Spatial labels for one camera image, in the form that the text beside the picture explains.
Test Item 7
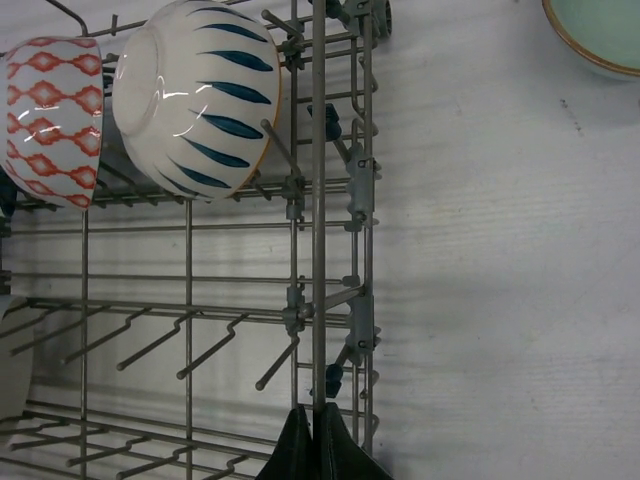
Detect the red diamond pattern bowl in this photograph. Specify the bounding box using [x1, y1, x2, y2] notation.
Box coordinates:
[1, 36, 104, 211]

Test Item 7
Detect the white ribbed bowl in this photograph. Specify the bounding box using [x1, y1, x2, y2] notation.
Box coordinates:
[1, 295, 33, 420]

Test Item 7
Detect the mint green bowl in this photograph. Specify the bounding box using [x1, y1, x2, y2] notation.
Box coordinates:
[541, 0, 639, 81]

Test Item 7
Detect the grey wire dish rack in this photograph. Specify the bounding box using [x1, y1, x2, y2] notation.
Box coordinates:
[1, 1, 392, 479]

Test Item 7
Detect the teal striped bowl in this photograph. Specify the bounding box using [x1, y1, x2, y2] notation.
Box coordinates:
[112, 1, 282, 201]

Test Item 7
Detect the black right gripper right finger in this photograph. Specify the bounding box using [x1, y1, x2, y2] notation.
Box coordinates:
[313, 403, 393, 480]

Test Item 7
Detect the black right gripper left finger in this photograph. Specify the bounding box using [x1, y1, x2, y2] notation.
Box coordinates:
[256, 405, 314, 480]

